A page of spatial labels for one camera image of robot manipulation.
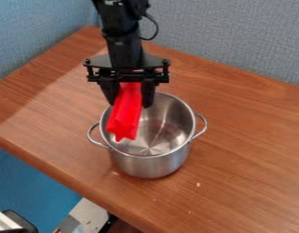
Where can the red plastic block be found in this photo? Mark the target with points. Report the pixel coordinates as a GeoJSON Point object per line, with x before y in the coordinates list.
{"type": "Point", "coordinates": [124, 118]}

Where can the black and white object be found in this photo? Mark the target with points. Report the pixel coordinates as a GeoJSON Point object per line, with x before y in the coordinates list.
{"type": "Point", "coordinates": [13, 223]}

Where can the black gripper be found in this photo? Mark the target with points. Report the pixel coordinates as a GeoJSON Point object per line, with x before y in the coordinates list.
{"type": "Point", "coordinates": [126, 64]}

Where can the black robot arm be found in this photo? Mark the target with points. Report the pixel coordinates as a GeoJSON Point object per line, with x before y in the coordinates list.
{"type": "Point", "coordinates": [120, 17]}

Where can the stainless steel pot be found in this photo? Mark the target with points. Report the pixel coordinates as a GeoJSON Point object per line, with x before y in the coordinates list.
{"type": "Point", "coordinates": [156, 153]}

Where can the white table leg frame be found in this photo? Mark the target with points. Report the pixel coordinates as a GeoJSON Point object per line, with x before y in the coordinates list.
{"type": "Point", "coordinates": [85, 219]}

